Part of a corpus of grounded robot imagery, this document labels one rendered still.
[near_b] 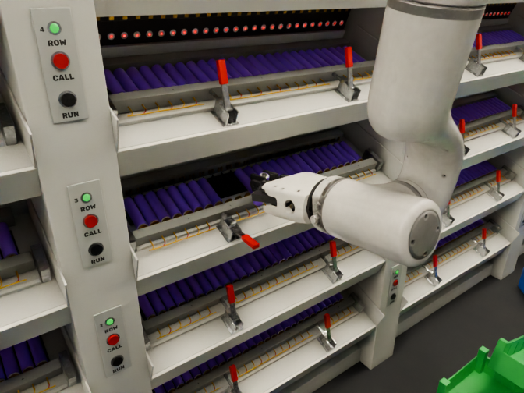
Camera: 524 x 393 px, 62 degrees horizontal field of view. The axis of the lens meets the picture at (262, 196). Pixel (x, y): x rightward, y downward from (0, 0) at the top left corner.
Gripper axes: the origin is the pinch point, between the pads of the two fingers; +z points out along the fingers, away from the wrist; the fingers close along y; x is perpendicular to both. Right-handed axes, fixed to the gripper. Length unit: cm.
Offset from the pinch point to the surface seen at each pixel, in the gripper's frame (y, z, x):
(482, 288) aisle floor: 95, 8, -64
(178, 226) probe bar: -15.6, 3.3, -4.4
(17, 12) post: -33.2, -5.3, 27.4
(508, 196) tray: 95, 3, -28
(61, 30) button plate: -29.2, -5.3, 25.5
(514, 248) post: 109, 5, -52
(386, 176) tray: 34.8, 2.0, -7.5
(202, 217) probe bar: -11.1, 3.3, -4.2
